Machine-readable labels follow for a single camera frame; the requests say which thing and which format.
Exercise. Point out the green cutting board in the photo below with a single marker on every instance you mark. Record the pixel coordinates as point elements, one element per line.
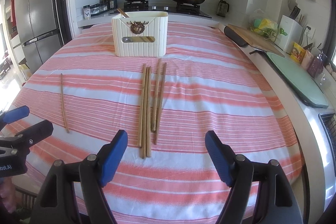
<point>299,80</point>

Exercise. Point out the purple soap bottle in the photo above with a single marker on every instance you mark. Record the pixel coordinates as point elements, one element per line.
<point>316,66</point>

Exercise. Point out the black gas cooktop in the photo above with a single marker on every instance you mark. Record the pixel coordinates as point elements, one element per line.
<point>178,8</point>

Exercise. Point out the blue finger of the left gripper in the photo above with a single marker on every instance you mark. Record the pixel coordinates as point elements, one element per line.
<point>13,115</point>

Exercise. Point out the grey steel refrigerator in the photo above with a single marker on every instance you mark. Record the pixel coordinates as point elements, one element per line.
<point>38,29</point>

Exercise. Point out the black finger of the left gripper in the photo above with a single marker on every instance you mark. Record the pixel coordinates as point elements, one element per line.
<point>34,134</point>

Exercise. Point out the white knife block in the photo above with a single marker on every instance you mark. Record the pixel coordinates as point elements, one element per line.
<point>289,32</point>

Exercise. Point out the yellow green plastic bag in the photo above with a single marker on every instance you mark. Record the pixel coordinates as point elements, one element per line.
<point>264,27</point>

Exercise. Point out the single wooden chopstick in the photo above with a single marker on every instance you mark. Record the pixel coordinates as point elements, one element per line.
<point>63,104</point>

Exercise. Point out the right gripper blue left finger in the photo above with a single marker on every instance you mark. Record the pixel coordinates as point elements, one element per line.
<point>95,172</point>

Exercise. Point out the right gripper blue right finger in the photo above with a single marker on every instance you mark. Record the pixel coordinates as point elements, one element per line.
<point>236,171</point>

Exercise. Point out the spice jar rack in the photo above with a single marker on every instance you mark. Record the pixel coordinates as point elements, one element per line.
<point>92,10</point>

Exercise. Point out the yellow printed cup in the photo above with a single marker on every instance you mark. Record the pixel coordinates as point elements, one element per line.
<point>297,53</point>

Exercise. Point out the cream utensil holder box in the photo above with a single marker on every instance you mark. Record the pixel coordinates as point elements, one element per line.
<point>140,34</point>

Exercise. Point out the dark glass kettle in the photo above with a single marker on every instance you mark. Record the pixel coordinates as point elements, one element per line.
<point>223,8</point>

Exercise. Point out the wooden cutting board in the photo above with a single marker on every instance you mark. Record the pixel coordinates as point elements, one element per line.
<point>255,40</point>

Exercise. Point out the person's left hand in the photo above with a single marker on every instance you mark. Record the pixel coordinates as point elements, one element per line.
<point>8,196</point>

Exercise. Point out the striped pink white tablecloth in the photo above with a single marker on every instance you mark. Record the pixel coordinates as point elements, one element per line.
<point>209,85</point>

